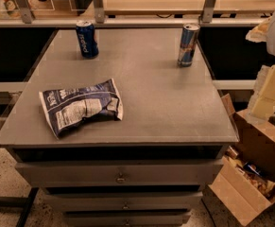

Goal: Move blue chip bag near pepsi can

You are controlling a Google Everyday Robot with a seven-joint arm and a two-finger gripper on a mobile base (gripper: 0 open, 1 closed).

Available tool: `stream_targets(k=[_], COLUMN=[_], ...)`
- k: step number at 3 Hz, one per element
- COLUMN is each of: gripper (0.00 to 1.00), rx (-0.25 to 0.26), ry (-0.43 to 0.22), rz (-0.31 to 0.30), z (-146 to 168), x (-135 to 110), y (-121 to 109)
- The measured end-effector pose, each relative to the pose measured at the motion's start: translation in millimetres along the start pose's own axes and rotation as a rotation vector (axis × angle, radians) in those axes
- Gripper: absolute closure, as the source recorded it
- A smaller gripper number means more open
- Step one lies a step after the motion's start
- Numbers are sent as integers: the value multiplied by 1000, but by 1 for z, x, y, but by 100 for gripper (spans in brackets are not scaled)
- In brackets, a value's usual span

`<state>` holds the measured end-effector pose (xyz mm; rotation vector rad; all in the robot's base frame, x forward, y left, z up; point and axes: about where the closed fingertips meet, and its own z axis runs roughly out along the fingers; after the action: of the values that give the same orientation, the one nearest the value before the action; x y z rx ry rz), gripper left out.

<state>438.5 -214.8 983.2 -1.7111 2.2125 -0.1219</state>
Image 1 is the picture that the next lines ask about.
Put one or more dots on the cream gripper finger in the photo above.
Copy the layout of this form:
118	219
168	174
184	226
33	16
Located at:
258	33
262	102

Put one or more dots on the blue chip bag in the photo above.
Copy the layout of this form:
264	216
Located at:
65	109

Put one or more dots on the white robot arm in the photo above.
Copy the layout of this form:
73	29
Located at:
270	37

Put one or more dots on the blue silver red bull can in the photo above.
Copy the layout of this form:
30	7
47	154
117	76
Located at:
188	42

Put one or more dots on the blue pepsi can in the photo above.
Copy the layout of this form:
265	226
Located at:
86	39

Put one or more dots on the open cardboard box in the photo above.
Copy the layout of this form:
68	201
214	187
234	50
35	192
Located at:
256	145

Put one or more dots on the snack items in box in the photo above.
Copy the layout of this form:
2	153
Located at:
251	172

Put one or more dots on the grey drawer cabinet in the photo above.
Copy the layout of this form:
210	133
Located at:
168	145

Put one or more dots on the top drawer knob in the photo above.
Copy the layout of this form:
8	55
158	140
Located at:
120	178

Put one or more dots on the drawer knob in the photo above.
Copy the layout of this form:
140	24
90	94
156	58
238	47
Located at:
127	223
125	207
120	178

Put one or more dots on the middle drawer knob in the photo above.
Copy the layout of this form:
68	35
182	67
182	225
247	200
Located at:
125	207

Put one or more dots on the bottom drawer knob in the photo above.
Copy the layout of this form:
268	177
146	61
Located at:
127	223

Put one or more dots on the grey metal rail frame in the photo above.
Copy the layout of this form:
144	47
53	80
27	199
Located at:
65	13

